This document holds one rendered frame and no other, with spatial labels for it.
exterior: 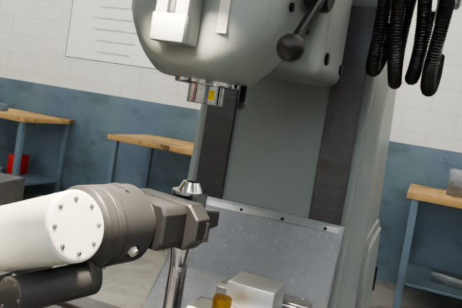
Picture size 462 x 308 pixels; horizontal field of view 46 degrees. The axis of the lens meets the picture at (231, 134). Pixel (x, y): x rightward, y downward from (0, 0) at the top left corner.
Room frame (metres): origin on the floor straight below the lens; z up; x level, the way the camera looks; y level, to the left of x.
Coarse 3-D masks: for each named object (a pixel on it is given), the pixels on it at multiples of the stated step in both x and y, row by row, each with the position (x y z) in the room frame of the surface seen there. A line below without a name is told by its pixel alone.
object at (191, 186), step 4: (184, 180) 0.70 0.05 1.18; (188, 180) 0.70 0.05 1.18; (180, 184) 0.69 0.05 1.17; (184, 184) 0.69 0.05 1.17; (188, 184) 0.68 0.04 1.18; (192, 184) 0.69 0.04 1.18; (196, 184) 0.69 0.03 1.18; (200, 184) 0.70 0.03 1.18; (180, 188) 0.69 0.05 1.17; (184, 188) 0.68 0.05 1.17; (188, 188) 0.68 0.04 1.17; (192, 188) 0.68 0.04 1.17; (196, 188) 0.69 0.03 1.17; (200, 188) 0.69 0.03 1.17; (192, 192) 0.68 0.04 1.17; (196, 192) 0.68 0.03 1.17; (200, 192) 0.69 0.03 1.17
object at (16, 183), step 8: (0, 168) 0.80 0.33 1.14; (0, 176) 0.81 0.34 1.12; (8, 176) 0.82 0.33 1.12; (16, 176) 0.83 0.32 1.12; (0, 184) 0.77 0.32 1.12; (8, 184) 0.79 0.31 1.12; (16, 184) 0.81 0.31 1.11; (24, 184) 0.83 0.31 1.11; (0, 192) 0.77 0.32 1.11; (8, 192) 0.79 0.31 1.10; (16, 192) 0.81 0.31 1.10; (0, 200) 0.78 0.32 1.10; (8, 200) 0.80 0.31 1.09; (16, 200) 0.82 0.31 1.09; (0, 280) 0.80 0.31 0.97
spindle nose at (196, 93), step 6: (192, 84) 0.68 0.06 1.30; (198, 84) 0.68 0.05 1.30; (192, 90) 0.68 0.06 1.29; (198, 90) 0.67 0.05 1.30; (204, 90) 0.67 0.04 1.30; (210, 90) 0.67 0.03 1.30; (216, 90) 0.68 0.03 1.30; (222, 90) 0.68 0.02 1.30; (192, 96) 0.68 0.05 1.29; (198, 96) 0.67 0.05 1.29; (204, 96) 0.67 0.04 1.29; (216, 96) 0.68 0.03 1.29; (222, 96) 0.69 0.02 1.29; (198, 102) 0.67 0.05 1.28; (204, 102) 0.67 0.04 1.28; (210, 102) 0.67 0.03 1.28; (216, 102) 0.68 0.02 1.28; (222, 102) 0.69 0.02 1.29
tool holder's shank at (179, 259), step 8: (176, 248) 0.68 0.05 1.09; (192, 248) 0.69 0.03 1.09; (176, 256) 0.68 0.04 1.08; (184, 256) 0.68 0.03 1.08; (176, 264) 0.68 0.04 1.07; (184, 264) 0.69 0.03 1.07; (168, 272) 0.69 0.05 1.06; (176, 272) 0.68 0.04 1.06; (184, 272) 0.69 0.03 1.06; (168, 280) 0.69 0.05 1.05; (176, 280) 0.68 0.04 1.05; (184, 280) 0.69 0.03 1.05; (168, 288) 0.69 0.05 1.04; (176, 288) 0.68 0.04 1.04; (168, 296) 0.69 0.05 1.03; (176, 296) 0.69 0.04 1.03; (168, 304) 0.68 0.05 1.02; (176, 304) 0.69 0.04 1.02
